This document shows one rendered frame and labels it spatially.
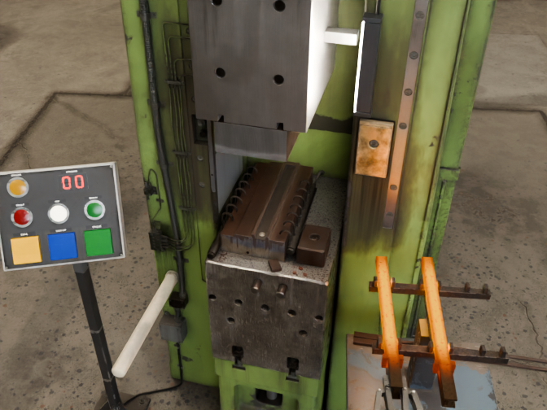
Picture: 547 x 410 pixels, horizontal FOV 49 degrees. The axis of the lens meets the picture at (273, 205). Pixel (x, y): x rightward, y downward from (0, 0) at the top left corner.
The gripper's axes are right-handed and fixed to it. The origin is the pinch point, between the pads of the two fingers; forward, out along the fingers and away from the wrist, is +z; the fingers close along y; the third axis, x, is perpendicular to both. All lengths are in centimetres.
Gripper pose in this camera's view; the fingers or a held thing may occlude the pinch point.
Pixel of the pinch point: (394, 377)
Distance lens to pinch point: 142.6
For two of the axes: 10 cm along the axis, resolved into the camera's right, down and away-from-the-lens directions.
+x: 0.1, -8.0, -6.0
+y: 10.0, 0.5, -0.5
